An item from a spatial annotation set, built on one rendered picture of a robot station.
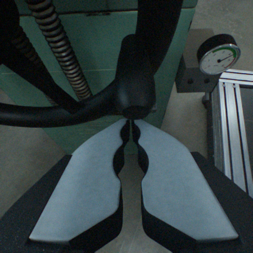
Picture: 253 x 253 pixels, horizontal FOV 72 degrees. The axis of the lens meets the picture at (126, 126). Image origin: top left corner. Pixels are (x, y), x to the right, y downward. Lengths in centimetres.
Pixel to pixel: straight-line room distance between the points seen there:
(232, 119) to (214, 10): 123
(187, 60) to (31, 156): 90
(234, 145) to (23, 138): 104
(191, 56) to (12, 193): 96
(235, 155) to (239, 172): 6
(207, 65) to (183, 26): 8
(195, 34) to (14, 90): 46
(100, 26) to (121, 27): 4
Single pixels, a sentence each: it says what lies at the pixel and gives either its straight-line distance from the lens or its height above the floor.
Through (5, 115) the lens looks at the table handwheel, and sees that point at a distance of 26.
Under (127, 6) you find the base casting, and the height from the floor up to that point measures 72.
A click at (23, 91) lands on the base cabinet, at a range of 53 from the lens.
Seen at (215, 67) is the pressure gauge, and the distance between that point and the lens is 36.
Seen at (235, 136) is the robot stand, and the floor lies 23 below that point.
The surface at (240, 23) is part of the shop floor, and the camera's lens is 182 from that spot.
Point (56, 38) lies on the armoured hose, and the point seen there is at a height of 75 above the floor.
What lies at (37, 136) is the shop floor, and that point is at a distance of 110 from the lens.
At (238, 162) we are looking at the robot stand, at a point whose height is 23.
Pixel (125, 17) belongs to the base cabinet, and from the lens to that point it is 34.
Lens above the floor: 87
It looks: 62 degrees down
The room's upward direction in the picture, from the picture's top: 5 degrees counter-clockwise
